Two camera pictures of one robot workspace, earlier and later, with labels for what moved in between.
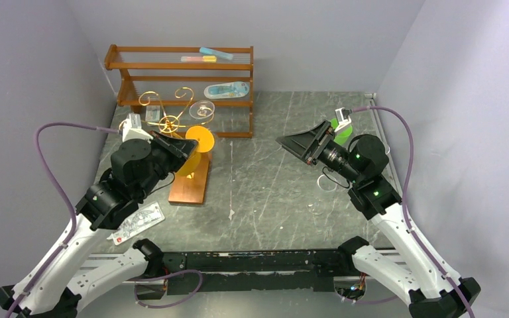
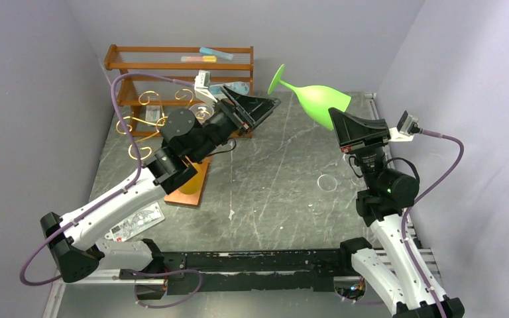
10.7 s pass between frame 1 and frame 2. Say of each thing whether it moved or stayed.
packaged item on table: stayed
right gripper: moved
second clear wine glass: stayed
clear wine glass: stayed
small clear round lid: stayed
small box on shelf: stayed
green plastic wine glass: moved
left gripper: moved
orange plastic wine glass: moved
